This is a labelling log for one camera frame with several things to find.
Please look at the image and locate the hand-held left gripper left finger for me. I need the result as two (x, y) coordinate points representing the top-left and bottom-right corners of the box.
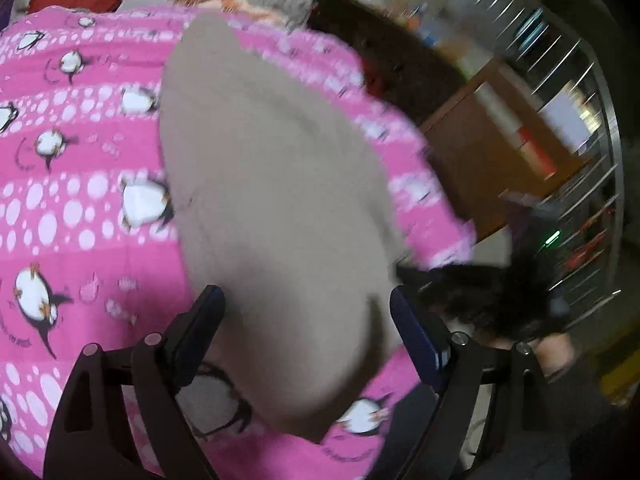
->
(42, 284), (227, 480)

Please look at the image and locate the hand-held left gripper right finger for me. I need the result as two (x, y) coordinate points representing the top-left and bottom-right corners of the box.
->
(389, 284), (571, 480)

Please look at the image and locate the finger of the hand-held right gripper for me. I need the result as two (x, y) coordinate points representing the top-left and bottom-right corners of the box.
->
(396, 264), (441, 292)

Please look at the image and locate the beige sweatshirt with ribbed cuff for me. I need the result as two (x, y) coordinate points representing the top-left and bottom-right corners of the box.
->
(157, 10), (411, 443)

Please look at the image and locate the person's right forearm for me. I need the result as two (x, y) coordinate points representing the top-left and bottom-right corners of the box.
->
(537, 332), (640, 480)

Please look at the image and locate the wooden cabinet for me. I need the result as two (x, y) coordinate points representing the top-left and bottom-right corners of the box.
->
(419, 56), (587, 247)

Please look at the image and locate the pink penguin print blanket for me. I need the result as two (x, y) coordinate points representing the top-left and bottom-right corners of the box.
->
(0, 5), (476, 480)

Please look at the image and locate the metal rack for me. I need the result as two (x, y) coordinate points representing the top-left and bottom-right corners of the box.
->
(470, 0), (627, 322)

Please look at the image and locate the colourful small clutter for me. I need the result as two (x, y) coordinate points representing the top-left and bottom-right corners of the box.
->
(400, 0), (483, 77)

